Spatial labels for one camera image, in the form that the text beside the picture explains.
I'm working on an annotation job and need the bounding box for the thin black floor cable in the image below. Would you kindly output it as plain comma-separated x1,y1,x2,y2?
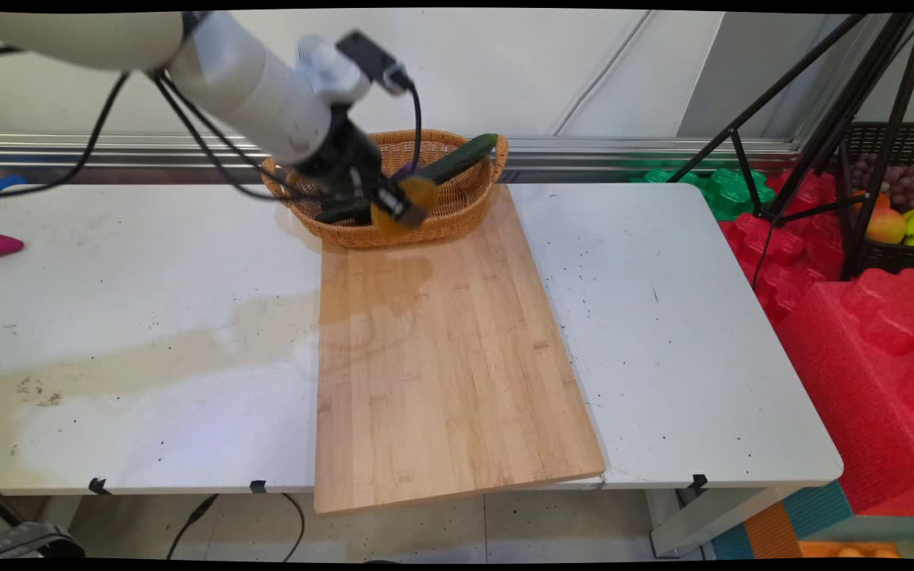
166,492,306,563

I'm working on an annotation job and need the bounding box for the black gripper cable bundle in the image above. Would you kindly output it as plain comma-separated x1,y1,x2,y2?
149,70,323,202

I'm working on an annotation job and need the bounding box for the orange yellow peach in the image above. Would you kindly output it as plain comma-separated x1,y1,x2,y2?
866,207,908,246

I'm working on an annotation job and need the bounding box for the small red foam mat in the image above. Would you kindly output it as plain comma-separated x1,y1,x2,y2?
717,168,853,320

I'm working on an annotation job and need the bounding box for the teal and orange floor mat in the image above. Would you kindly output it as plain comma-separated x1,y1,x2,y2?
709,479,914,561

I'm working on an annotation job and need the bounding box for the brown potato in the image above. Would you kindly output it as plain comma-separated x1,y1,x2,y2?
369,175,440,237

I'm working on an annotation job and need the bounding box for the black tripod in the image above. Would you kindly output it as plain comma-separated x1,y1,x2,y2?
666,12,914,283

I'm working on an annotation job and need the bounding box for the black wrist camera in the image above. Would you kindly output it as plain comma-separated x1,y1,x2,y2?
335,29,415,96

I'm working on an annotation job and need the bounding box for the large red foam mat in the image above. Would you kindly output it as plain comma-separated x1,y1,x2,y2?
773,267,914,518

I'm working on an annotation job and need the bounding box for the white ribbed camera mount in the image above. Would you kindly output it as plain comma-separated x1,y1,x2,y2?
295,33,372,107

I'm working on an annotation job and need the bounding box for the green foam mat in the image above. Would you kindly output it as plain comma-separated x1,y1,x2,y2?
630,161,778,222

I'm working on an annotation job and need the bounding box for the woven wicker basket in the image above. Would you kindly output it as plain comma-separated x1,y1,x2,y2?
259,128,509,250

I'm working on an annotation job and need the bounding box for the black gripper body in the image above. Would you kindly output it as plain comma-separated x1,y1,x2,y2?
292,105,394,219

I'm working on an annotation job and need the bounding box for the grey black device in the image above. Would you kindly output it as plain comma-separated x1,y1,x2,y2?
0,463,86,561

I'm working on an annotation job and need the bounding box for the wooden cutting board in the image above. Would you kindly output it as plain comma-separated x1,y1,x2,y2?
313,182,607,517

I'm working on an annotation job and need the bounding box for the aluminium wall rail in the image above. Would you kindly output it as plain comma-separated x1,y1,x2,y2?
0,132,805,186

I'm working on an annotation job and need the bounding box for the black plastic fruit crate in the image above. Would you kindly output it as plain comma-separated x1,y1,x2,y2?
836,121,914,279

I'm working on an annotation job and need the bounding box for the black camera cable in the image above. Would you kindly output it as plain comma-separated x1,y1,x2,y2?
403,79,424,177

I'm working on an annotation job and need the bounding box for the white table leg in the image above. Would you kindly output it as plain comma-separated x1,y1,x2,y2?
646,485,793,558

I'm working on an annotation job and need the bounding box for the long dark green cucumber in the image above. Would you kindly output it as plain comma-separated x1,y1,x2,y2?
314,133,500,225

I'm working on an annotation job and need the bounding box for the long black arm cable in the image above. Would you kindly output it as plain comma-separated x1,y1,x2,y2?
0,44,132,199

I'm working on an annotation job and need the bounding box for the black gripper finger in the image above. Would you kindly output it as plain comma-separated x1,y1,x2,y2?
378,184,431,228

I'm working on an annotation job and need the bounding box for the purple grape bunch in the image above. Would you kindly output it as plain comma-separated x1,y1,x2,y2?
852,153,914,212

